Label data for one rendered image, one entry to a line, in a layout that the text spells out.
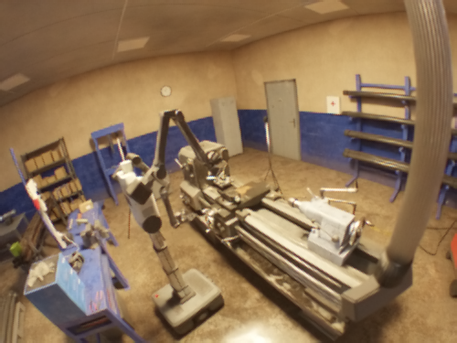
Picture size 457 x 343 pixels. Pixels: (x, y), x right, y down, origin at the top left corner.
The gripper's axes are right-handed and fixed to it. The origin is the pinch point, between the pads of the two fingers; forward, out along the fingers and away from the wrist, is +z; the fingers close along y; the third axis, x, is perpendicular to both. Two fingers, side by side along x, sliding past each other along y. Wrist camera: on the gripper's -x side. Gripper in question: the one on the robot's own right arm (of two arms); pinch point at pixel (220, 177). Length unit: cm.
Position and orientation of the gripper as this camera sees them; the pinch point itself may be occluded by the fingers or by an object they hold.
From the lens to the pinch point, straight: 162.0
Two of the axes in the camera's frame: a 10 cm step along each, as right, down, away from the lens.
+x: -5.4, 7.8, -3.2
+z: 4.9, 6.0, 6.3
